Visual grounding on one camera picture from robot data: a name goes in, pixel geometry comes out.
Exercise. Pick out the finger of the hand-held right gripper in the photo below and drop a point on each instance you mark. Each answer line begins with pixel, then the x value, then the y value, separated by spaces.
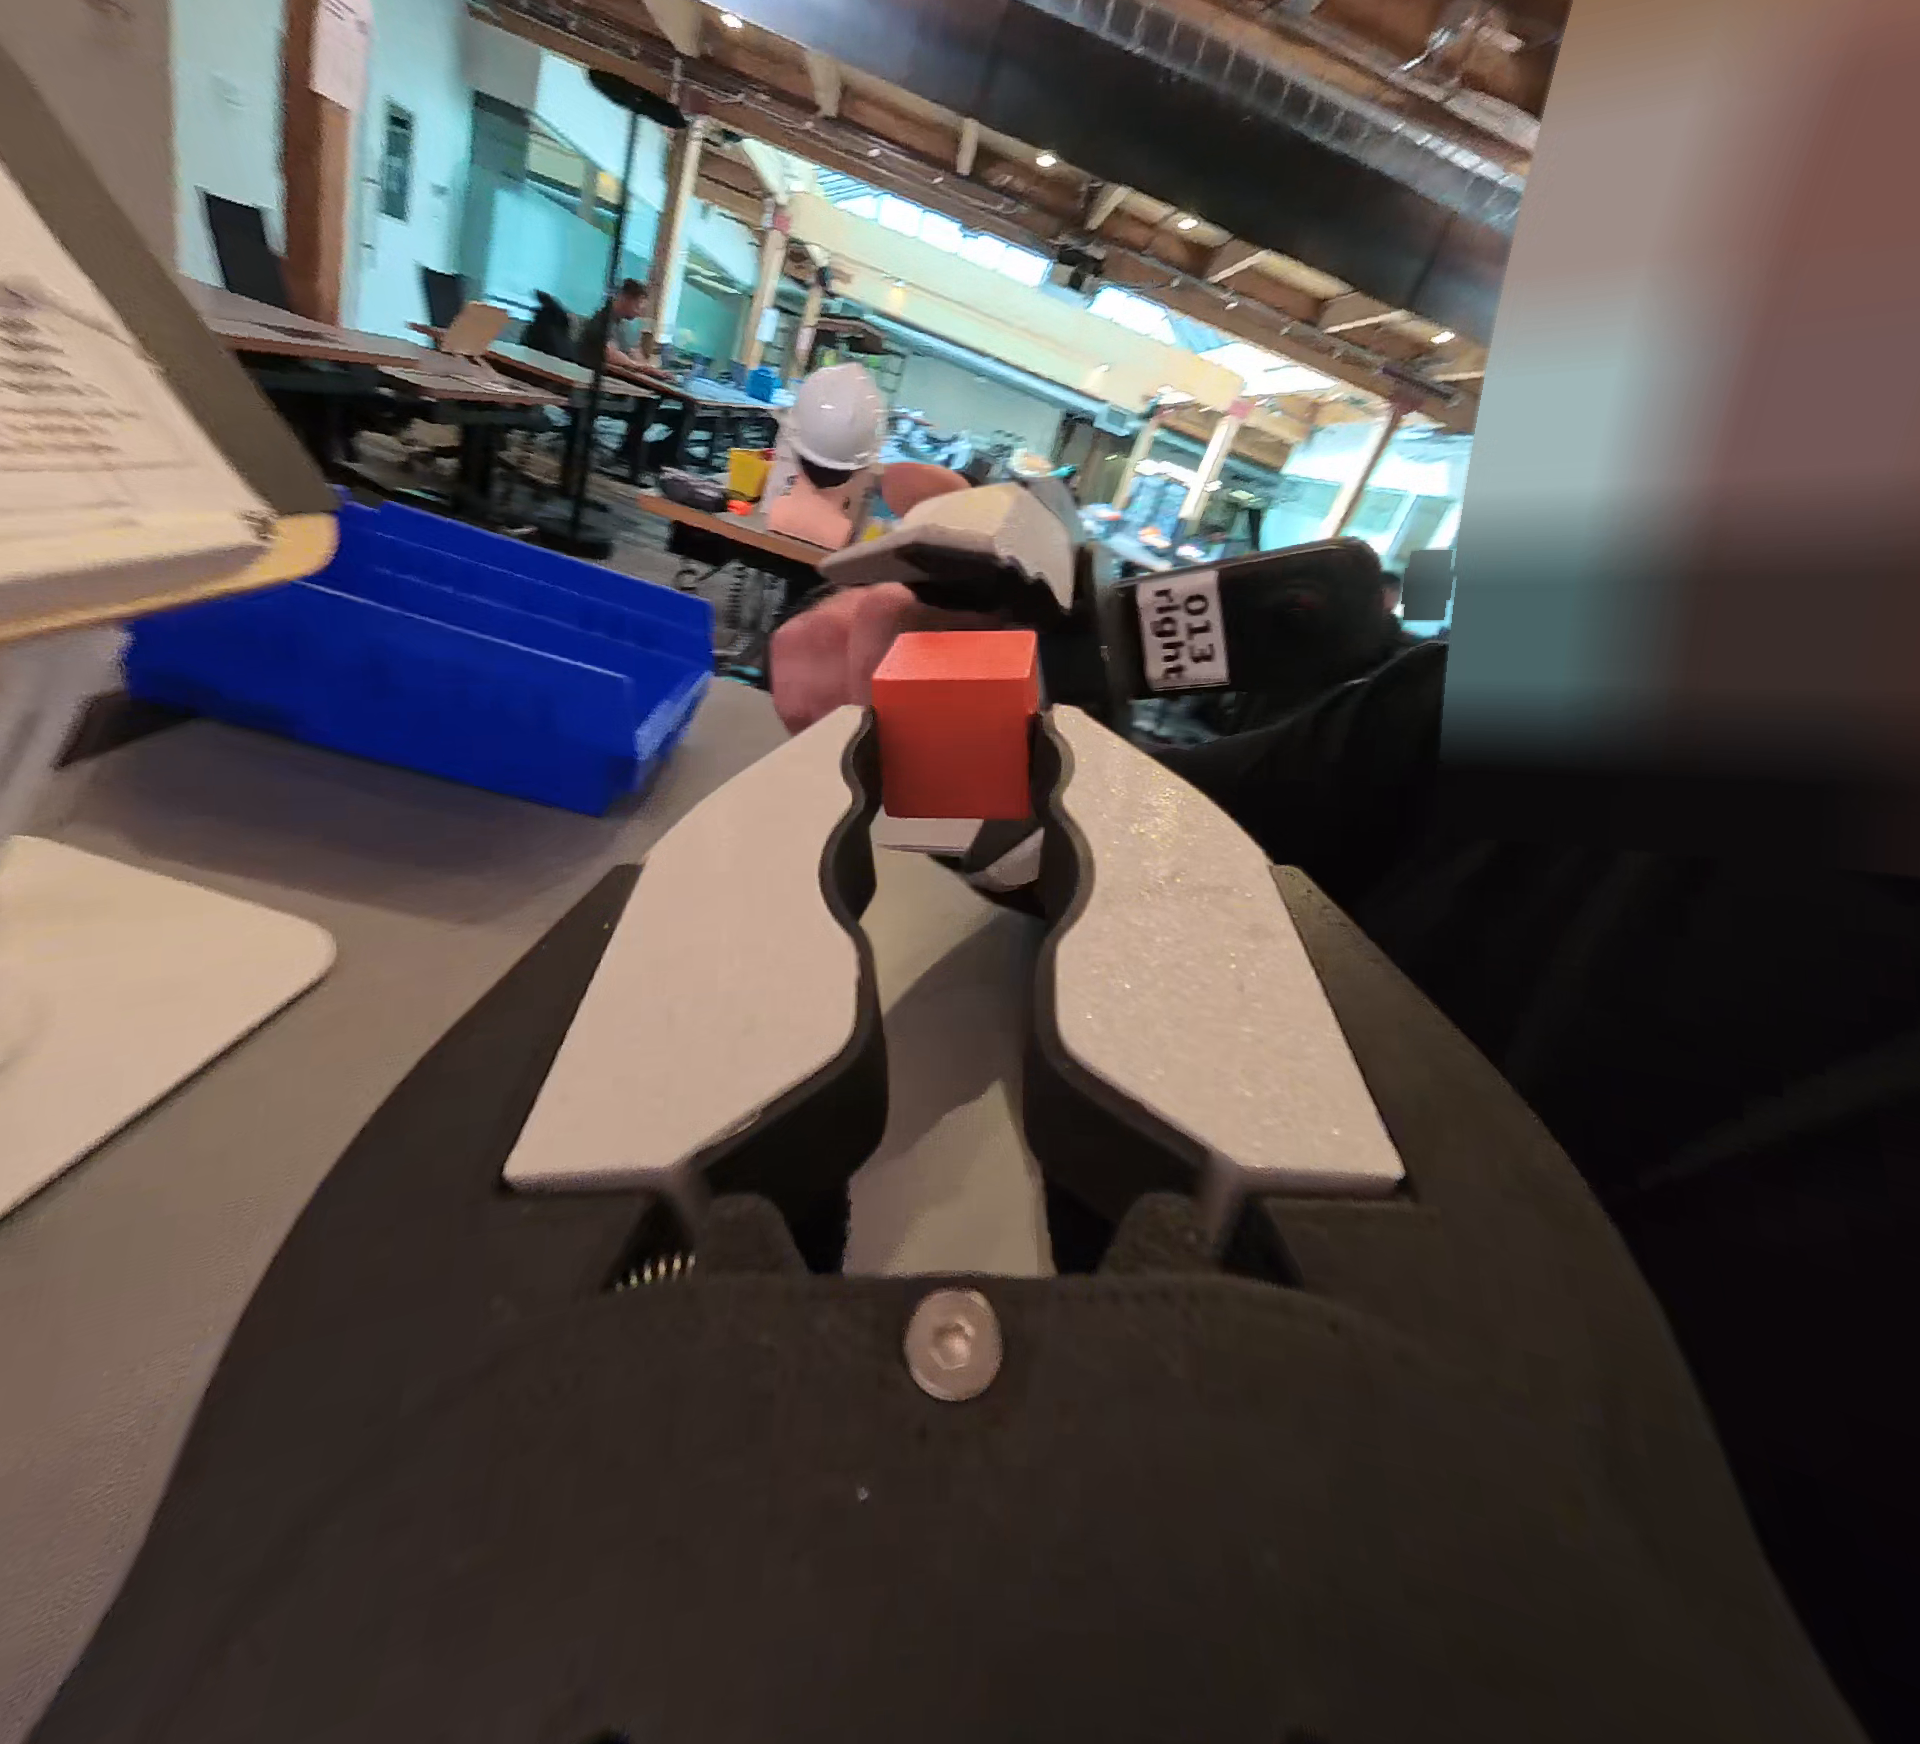
pixel 976 530
pixel 925 833

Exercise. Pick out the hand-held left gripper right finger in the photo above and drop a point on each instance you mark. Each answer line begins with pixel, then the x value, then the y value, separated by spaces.
pixel 1217 1008

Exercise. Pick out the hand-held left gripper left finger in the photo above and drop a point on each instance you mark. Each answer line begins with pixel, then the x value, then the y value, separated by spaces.
pixel 689 1008

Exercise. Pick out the red wooden cube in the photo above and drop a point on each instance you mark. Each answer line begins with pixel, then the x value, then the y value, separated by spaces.
pixel 952 724

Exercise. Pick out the blue plastic bin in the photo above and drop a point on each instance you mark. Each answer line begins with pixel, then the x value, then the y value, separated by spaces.
pixel 453 694

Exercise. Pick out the person's right hand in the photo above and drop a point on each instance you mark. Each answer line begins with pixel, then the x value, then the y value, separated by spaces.
pixel 826 663

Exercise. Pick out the pink mannequin head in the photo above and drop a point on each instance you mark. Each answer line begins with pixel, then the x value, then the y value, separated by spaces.
pixel 818 513

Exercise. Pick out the white hard hat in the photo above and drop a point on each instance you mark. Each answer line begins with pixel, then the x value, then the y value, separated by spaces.
pixel 836 418

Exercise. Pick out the yellow plastic bin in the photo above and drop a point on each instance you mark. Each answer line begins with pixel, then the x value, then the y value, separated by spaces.
pixel 753 474

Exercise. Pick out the wooden office desk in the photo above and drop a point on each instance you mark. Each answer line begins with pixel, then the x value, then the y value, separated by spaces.
pixel 722 528
pixel 302 341

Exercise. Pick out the wooden document stand white base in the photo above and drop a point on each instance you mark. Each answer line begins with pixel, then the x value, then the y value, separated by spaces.
pixel 120 994

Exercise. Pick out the wooden pillar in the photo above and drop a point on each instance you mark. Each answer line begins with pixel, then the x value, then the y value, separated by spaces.
pixel 324 198

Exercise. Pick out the white paper notice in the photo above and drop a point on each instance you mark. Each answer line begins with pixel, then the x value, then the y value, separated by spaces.
pixel 345 34

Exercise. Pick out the printed instruction sheet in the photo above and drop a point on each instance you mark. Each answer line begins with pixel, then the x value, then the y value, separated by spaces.
pixel 75 426

